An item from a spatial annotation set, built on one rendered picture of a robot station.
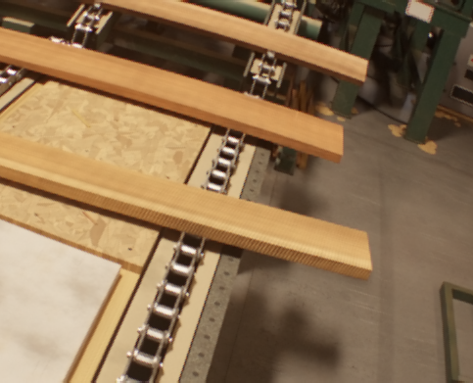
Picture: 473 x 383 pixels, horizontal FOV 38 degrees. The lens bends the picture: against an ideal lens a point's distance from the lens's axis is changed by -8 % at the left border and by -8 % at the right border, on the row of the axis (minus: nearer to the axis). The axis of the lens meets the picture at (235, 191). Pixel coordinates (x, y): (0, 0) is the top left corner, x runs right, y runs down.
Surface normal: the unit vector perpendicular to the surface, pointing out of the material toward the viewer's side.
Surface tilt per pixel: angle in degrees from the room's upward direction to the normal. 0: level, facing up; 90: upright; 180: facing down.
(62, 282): 0
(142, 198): 0
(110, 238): 0
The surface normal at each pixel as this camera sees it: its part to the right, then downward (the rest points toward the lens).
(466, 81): -0.15, 0.44
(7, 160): 0.27, -0.84
